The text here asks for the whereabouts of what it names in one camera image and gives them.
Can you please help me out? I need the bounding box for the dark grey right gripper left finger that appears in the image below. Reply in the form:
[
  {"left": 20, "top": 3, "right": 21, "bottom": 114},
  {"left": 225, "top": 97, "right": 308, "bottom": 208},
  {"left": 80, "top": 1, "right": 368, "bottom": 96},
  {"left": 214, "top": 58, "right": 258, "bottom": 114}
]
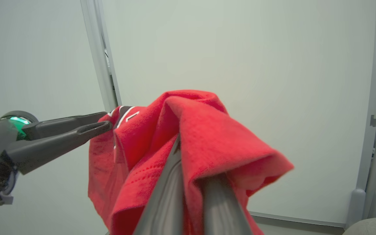
[{"left": 133, "top": 134, "right": 185, "bottom": 235}]

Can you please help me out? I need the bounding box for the red garment with white stripes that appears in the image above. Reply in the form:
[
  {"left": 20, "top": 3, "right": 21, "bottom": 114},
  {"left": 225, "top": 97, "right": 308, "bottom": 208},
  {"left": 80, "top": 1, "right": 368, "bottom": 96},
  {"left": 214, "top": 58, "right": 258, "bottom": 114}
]
[{"left": 88, "top": 90, "right": 295, "bottom": 235}]

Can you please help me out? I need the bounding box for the grey partition bottom rail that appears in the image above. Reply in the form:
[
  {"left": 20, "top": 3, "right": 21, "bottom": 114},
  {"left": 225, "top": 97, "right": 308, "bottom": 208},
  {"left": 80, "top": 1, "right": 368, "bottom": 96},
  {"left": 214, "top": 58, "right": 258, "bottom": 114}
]
[{"left": 249, "top": 211, "right": 347, "bottom": 228}]

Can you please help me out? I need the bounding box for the grey partition corner post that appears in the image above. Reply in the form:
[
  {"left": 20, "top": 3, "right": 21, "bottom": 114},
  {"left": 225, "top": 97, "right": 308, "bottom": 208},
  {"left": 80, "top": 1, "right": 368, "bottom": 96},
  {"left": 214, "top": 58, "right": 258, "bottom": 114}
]
[{"left": 80, "top": 0, "right": 122, "bottom": 113}]

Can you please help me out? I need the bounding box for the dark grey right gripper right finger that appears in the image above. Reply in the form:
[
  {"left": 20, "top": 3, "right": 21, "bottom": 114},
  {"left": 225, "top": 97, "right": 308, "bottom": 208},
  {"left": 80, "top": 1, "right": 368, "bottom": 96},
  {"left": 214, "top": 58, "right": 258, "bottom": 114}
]
[{"left": 204, "top": 176, "right": 252, "bottom": 235}]

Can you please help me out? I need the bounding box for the grey fabric sofa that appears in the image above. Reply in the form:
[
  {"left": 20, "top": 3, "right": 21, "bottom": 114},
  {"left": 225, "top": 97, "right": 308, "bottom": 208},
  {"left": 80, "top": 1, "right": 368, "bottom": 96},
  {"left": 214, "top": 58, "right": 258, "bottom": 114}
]
[{"left": 342, "top": 215, "right": 376, "bottom": 235}]

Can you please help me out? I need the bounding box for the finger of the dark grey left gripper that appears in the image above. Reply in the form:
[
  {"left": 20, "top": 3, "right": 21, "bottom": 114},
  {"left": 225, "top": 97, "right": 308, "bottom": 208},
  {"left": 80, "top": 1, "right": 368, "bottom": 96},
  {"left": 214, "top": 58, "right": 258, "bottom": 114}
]
[
  {"left": 23, "top": 112, "right": 107, "bottom": 141},
  {"left": 5, "top": 121, "right": 113, "bottom": 175}
]

